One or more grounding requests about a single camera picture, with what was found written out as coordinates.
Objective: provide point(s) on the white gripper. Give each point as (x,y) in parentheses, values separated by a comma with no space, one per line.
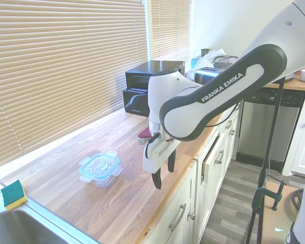
(155,157)

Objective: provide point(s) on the clear lid with teal seal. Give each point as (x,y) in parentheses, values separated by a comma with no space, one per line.
(99,165)

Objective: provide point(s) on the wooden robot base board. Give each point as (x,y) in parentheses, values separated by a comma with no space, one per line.
(284,203)

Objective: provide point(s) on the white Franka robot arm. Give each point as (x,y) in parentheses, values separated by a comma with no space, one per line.
(218,94)

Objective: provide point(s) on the clear glass food container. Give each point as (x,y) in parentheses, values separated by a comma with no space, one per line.
(101,181)

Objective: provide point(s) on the ajar white drawer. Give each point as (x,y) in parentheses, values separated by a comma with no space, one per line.
(210,157)

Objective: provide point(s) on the round silver cabinet knob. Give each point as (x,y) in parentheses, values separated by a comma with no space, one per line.
(192,216)

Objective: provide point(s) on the black box appliance with swoosh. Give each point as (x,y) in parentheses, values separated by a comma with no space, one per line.
(134,101)

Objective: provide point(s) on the black toaster oven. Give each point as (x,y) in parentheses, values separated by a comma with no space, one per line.
(145,73)

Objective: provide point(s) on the black tripod stand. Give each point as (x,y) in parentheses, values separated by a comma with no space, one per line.
(267,157)

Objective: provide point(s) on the silver toaster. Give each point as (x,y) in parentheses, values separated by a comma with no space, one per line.
(206,75)

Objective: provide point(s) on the green clamp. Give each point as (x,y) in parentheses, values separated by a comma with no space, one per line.
(278,193)

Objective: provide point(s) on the stainless steel dishwasher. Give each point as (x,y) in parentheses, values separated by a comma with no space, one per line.
(277,127)

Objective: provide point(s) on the white plastic bag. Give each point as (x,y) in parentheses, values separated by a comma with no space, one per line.
(209,57)

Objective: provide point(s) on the narrow beige window blind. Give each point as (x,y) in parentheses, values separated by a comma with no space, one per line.
(171,28)

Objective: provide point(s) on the wide beige window blind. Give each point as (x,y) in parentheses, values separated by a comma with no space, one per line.
(66,63)

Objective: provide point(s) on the yellow and green sponge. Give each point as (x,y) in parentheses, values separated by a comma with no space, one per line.
(14,194)

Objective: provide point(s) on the stainless steel sink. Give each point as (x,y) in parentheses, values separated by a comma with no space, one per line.
(17,228)

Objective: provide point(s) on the grey and maroon wrist camera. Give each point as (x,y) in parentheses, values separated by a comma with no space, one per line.
(143,136)

